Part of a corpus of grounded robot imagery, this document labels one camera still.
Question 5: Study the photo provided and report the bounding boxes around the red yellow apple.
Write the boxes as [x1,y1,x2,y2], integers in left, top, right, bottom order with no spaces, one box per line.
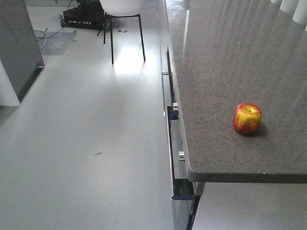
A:
[233,103,262,135]

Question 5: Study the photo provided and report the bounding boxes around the grey counter drawer unit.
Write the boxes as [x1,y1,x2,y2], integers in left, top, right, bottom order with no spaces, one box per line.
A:
[161,0,201,230]

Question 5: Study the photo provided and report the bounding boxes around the white chair black legs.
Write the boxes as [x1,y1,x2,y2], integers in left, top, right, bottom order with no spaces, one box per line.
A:
[100,0,146,65]

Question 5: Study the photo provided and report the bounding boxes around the grey cabinet block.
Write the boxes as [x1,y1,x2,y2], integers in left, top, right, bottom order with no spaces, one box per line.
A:
[0,0,45,106]

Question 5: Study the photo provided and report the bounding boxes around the white floor cable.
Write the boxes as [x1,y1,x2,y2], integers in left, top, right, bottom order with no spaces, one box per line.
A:
[33,26,65,50]

